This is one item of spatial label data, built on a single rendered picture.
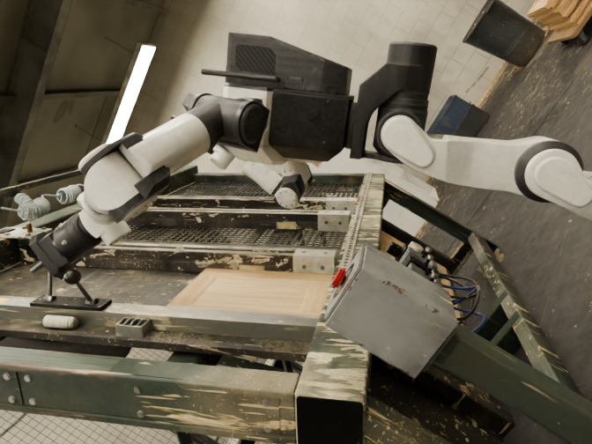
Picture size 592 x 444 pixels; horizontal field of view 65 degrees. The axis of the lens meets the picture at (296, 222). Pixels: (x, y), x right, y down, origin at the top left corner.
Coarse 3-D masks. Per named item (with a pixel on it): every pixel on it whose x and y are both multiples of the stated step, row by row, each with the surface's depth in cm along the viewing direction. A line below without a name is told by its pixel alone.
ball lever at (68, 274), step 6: (66, 270) 107; (72, 270) 106; (78, 270) 108; (66, 276) 106; (72, 276) 106; (78, 276) 107; (66, 282) 106; (72, 282) 106; (78, 282) 109; (78, 288) 110; (84, 288) 111; (84, 294) 112; (90, 300) 113; (96, 300) 114
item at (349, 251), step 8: (368, 176) 270; (368, 184) 247; (360, 200) 211; (360, 208) 197; (360, 216) 184; (352, 224) 173; (352, 232) 164; (352, 240) 154; (352, 248) 146; (344, 256) 139; (352, 256) 140; (344, 264) 133
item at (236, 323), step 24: (0, 312) 118; (24, 312) 117; (48, 312) 115; (72, 312) 114; (96, 312) 112; (120, 312) 111; (144, 312) 111; (168, 312) 110; (192, 312) 110; (216, 312) 110; (240, 312) 109; (240, 336) 106; (264, 336) 105; (288, 336) 103; (312, 336) 102
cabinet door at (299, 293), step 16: (208, 272) 140; (224, 272) 140; (240, 272) 139; (256, 272) 139; (272, 272) 139; (288, 272) 138; (192, 288) 129; (208, 288) 129; (224, 288) 129; (240, 288) 129; (256, 288) 128; (272, 288) 128; (288, 288) 128; (304, 288) 127; (320, 288) 126; (176, 304) 119; (192, 304) 120; (208, 304) 119; (224, 304) 119; (240, 304) 119; (256, 304) 118; (272, 304) 118; (288, 304) 118; (304, 304) 117; (320, 304) 117
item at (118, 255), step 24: (24, 240) 155; (96, 264) 152; (120, 264) 150; (144, 264) 148; (168, 264) 146; (192, 264) 145; (216, 264) 143; (240, 264) 141; (264, 264) 140; (288, 264) 138; (312, 264) 137; (336, 264) 140
